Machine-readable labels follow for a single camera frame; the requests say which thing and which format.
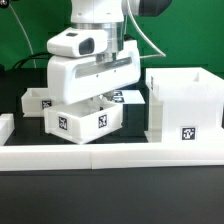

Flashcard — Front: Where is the white drawer box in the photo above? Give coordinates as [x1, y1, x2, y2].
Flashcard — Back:
[44, 100, 123, 144]
[21, 88, 53, 117]

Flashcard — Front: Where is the white fiducial marker sheet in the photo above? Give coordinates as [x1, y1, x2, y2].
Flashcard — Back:
[112, 90, 145, 104]

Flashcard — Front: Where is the white thin cable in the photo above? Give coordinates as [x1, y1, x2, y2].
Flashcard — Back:
[9, 3, 38, 69]

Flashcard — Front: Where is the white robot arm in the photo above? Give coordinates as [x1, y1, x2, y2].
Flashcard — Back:
[47, 0, 172, 104]

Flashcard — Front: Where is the white U-shaped fence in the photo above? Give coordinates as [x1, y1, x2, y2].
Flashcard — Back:
[0, 114, 224, 171]

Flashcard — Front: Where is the white front drawer box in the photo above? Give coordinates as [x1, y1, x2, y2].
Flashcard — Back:
[44, 100, 123, 144]

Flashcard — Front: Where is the grey gripper hose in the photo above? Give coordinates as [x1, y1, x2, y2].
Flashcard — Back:
[125, 0, 167, 60]

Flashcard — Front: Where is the white rear drawer box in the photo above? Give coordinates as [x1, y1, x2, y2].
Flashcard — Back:
[21, 88, 53, 117]

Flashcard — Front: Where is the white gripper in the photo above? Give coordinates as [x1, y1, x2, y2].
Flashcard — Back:
[47, 40, 140, 104]

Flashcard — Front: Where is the black cable bundle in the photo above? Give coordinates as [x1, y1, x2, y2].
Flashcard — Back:
[11, 50, 51, 70]

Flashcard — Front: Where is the white drawer cabinet frame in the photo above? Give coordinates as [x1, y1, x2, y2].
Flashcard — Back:
[145, 67, 224, 143]

